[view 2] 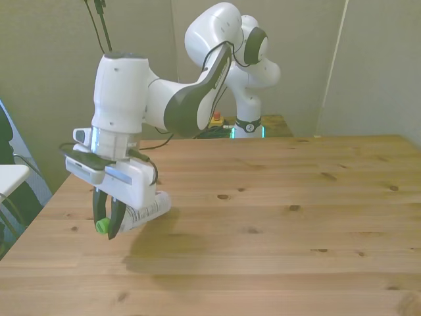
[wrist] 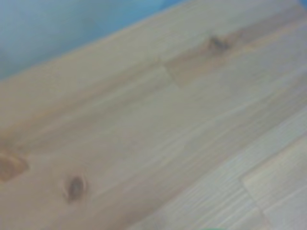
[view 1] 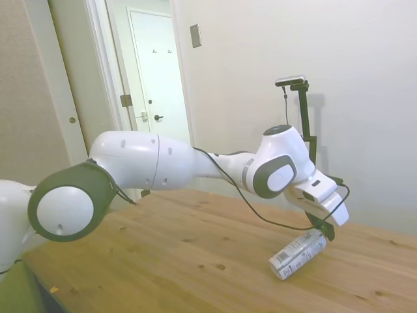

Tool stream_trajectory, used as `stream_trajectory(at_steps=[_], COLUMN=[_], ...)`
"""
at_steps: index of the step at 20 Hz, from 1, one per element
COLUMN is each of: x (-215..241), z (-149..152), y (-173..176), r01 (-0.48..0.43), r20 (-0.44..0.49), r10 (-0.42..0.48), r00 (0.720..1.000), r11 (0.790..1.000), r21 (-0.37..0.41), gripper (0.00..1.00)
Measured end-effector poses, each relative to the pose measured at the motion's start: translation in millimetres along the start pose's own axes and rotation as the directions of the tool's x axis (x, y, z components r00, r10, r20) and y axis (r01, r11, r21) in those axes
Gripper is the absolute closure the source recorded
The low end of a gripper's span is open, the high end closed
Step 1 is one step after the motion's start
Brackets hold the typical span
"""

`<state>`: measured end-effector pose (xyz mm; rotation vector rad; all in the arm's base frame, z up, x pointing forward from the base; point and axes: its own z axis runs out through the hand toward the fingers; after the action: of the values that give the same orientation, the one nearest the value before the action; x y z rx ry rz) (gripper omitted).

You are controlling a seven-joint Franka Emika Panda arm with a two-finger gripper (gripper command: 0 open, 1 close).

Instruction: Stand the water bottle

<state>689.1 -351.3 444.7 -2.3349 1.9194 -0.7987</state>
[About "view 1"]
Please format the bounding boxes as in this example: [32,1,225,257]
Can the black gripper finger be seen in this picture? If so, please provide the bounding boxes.
[318,222,336,243]
[307,210,323,230]

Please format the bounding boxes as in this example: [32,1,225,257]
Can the grey stereo camera bar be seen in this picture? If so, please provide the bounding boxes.
[275,74,308,87]

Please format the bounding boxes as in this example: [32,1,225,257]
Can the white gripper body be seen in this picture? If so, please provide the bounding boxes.
[293,170,350,227]

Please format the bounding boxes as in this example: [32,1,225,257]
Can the silver can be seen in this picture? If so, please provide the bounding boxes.
[268,228,327,281]

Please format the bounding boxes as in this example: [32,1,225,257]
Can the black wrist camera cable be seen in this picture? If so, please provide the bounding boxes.
[87,147,352,231]

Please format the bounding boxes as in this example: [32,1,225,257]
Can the white room door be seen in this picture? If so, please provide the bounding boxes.
[126,8,194,145]

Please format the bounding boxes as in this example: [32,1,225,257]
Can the grey wall plate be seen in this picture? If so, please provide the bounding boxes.
[190,23,203,50]

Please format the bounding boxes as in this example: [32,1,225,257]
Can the beige closet door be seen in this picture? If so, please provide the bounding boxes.
[24,0,89,158]

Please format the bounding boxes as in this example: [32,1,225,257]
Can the black camera pole stand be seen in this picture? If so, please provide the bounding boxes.
[289,82,319,167]

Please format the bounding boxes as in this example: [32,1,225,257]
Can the black thin camera cable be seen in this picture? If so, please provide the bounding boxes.
[281,85,291,126]

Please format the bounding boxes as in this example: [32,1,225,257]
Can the white door frame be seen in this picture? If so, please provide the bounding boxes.
[85,0,133,133]

